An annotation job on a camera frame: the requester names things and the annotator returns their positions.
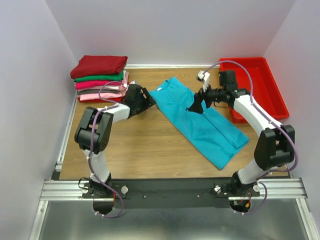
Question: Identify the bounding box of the teal t shirt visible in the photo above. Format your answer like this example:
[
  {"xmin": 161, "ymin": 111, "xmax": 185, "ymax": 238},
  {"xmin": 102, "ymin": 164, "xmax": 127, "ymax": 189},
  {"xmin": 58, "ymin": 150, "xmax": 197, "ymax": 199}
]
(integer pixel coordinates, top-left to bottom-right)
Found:
[{"xmin": 150, "ymin": 77, "xmax": 249, "ymax": 170}]

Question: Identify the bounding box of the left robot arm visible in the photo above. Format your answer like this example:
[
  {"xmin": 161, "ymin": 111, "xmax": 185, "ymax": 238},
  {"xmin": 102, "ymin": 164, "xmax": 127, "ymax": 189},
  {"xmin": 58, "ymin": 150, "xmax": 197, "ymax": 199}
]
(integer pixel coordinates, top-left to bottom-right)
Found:
[{"xmin": 74, "ymin": 83, "xmax": 156, "ymax": 197}]

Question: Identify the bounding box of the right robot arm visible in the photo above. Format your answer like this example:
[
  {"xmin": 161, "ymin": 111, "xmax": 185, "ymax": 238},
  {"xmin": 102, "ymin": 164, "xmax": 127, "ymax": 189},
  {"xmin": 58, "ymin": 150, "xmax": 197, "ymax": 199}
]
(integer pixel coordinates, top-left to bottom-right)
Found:
[{"xmin": 188, "ymin": 70, "xmax": 296, "ymax": 195}]

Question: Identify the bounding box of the green folded shirt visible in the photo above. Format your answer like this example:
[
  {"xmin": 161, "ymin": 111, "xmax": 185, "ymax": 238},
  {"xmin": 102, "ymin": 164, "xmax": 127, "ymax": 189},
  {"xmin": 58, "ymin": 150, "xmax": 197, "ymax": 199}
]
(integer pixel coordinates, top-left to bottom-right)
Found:
[{"xmin": 74, "ymin": 70, "xmax": 126, "ymax": 83}]

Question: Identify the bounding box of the magenta folded shirt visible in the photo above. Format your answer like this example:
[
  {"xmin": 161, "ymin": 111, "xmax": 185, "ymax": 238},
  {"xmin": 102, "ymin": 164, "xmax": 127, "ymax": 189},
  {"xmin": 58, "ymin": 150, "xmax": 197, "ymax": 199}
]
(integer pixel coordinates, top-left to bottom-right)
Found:
[{"xmin": 75, "ymin": 80, "xmax": 122, "ymax": 90}]

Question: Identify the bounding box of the red plastic bin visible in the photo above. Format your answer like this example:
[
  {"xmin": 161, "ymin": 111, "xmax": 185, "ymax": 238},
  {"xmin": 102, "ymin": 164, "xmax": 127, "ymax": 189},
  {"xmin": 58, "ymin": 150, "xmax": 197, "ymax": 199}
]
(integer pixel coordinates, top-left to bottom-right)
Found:
[{"xmin": 219, "ymin": 57, "xmax": 290, "ymax": 124}]

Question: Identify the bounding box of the grey folded shirt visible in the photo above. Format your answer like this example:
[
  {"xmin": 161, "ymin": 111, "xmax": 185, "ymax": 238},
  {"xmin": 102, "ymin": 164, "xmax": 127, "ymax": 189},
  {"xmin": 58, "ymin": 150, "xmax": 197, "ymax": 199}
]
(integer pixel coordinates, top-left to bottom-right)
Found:
[{"xmin": 77, "ymin": 89, "xmax": 120, "ymax": 95}]

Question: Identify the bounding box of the dark red folded shirt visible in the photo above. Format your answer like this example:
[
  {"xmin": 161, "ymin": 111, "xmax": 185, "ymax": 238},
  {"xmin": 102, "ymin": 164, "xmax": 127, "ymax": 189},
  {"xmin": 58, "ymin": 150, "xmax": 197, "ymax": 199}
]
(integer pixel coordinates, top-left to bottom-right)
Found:
[{"xmin": 70, "ymin": 55, "xmax": 128, "ymax": 79}]

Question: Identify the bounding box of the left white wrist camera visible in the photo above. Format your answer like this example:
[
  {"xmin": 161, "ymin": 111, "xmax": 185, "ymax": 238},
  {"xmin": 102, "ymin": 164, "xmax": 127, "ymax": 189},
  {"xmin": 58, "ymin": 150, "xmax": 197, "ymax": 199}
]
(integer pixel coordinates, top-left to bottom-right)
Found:
[{"xmin": 122, "ymin": 81, "xmax": 136, "ymax": 89}]

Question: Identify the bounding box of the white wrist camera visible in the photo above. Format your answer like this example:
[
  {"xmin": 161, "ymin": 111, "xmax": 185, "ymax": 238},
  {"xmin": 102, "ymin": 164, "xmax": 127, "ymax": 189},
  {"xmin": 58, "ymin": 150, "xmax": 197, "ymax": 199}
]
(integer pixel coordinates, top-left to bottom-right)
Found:
[
  {"xmin": 196, "ymin": 70, "xmax": 211, "ymax": 92},
  {"xmin": 122, "ymin": 81, "xmax": 136, "ymax": 89}
]

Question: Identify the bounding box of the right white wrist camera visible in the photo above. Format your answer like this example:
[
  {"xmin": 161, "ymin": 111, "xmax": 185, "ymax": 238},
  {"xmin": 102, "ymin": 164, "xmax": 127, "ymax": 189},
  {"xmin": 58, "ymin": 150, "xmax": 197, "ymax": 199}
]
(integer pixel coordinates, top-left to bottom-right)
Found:
[{"xmin": 196, "ymin": 70, "xmax": 211, "ymax": 92}]

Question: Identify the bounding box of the back aluminium rail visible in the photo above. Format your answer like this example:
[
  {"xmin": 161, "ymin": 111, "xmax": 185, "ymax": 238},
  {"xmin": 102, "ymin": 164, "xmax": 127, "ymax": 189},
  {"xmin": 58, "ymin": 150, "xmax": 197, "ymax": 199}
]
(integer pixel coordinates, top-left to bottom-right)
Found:
[{"xmin": 125, "ymin": 64, "xmax": 210, "ymax": 70}]

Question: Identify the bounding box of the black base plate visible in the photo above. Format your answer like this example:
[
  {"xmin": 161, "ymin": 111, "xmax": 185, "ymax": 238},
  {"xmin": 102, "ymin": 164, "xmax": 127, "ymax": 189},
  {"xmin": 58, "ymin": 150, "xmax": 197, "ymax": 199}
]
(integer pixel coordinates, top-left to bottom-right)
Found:
[{"xmin": 82, "ymin": 177, "xmax": 261, "ymax": 210}]

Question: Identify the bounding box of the aluminium frame rail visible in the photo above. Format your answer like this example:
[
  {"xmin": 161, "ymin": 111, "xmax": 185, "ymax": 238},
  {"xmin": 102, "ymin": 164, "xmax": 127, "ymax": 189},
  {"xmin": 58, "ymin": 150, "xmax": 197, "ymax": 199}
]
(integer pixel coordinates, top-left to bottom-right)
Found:
[{"xmin": 40, "ymin": 177, "xmax": 307, "ymax": 201}]

